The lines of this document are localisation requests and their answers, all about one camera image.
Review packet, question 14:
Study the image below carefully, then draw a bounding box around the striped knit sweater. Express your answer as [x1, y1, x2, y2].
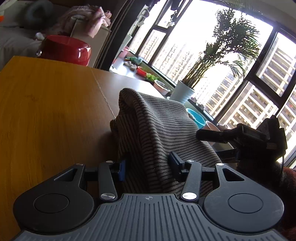
[110, 88, 221, 195]

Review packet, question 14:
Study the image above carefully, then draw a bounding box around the pink clothes pile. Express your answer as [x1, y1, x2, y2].
[48, 4, 112, 38]

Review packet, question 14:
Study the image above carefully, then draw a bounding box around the blue plastic basin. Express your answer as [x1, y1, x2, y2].
[186, 108, 206, 129]

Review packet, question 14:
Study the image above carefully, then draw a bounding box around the white plant pot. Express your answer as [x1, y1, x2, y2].
[170, 81, 195, 104]

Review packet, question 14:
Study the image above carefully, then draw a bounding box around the pink basin with contents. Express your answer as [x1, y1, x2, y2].
[153, 80, 171, 96]

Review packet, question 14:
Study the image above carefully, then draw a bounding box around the potted bamboo palm plant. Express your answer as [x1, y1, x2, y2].
[182, 1, 260, 88]

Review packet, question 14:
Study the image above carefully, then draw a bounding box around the green leafy plant tray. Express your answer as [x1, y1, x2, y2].
[145, 73, 159, 85]

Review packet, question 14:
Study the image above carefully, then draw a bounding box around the red plastic basin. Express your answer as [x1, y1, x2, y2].
[136, 66, 147, 78]

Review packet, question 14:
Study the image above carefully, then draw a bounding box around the red round stool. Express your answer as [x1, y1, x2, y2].
[36, 35, 91, 66]

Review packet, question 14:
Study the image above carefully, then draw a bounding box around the grey covered sofa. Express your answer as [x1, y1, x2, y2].
[1, 1, 109, 68]

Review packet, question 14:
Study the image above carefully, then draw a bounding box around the white upright vacuum cleaner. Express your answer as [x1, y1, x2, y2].
[117, 5, 149, 55]

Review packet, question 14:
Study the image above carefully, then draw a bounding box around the dark curtain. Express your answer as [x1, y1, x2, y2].
[94, 0, 148, 71]

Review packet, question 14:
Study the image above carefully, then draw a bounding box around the grey ring cushion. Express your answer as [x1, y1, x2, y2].
[22, 0, 54, 30]

